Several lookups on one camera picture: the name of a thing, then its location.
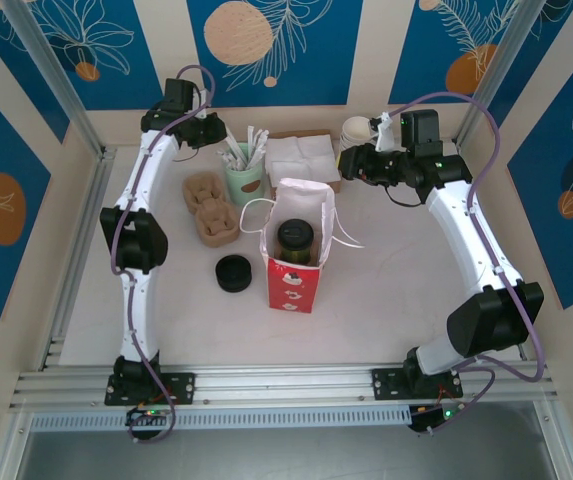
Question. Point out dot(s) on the black plastic cup lid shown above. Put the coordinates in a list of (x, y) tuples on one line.
[(295, 231)]

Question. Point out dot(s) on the red paper gift bag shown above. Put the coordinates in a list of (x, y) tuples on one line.
[(291, 290)]

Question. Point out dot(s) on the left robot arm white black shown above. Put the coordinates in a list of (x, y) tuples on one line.
[(138, 320)]

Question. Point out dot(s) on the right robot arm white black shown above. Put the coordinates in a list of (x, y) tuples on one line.
[(471, 240)]

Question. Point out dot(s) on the brown cardboard napkin tray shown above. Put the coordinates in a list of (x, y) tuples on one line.
[(337, 186)]

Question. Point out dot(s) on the green ceramic straw holder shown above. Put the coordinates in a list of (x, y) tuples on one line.
[(243, 185)]

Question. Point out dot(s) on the brown pulp cup carrier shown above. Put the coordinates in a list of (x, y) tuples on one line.
[(211, 220)]

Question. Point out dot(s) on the stack of black cup lids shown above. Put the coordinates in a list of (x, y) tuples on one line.
[(234, 272)]

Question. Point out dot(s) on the grey metal shelf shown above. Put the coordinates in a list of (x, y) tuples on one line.
[(286, 457)]

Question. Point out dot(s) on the aluminium frame post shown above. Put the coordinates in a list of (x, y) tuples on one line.
[(496, 70), (56, 75)]

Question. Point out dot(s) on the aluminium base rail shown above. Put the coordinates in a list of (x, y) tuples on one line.
[(286, 382)]

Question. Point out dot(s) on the aluminium lower frame bar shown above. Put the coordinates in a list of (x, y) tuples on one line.
[(563, 462), (8, 450)]

